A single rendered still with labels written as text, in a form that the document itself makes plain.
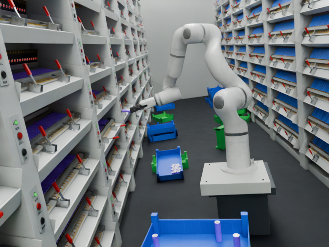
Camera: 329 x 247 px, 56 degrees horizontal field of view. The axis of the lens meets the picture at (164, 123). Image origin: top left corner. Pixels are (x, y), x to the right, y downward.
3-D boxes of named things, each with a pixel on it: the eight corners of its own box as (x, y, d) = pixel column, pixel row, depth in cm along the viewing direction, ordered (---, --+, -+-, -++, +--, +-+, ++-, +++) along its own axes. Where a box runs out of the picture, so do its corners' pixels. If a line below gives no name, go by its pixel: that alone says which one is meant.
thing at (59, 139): (90, 129, 144) (94, 100, 141) (36, 187, 85) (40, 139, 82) (47, 122, 143) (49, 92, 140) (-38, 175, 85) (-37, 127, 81)
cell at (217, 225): (222, 238, 95) (220, 219, 93) (222, 242, 93) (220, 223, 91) (216, 238, 95) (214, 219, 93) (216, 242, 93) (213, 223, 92)
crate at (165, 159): (183, 178, 237) (182, 170, 233) (157, 181, 238) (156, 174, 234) (180, 153, 262) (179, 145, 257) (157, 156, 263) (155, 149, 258)
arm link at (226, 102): (252, 131, 159) (249, 85, 155) (230, 140, 148) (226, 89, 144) (233, 130, 168) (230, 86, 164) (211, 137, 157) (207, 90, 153)
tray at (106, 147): (121, 129, 216) (123, 116, 214) (103, 160, 158) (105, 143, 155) (92, 124, 216) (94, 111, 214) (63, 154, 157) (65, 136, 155)
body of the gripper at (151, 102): (155, 93, 198) (139, 99, 199) (155, 95, 188) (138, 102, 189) (159, 104, 200) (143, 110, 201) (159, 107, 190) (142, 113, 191)
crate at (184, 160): (187, 159, 274) (186, 150, 272) (188, 168, 255) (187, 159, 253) (153, 163, 276) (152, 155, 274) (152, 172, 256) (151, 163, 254)
